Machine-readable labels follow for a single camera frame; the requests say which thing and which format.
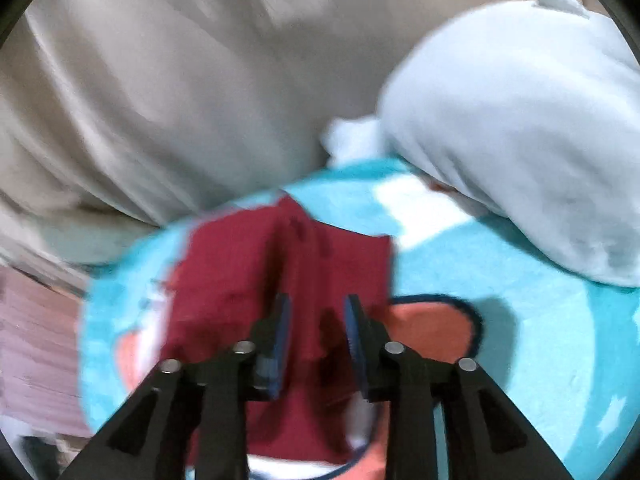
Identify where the beige bed sheet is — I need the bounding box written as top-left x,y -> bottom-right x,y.
0,0 -> 531,266

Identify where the dark red small garment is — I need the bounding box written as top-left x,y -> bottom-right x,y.
161,194 -> 397,466

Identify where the light blue plush toy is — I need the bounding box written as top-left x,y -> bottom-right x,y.
320,0 -> 640,288

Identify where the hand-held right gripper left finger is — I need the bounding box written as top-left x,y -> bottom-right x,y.
59,293 -> 293,480

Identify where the pink striped cloth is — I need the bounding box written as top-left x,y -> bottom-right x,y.
0,263 -> 96,439

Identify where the turquoise cartoon print blanket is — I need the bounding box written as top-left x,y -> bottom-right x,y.
76,158 -> 640,480

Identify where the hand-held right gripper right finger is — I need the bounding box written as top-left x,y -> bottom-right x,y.
344,294 -> 576,480

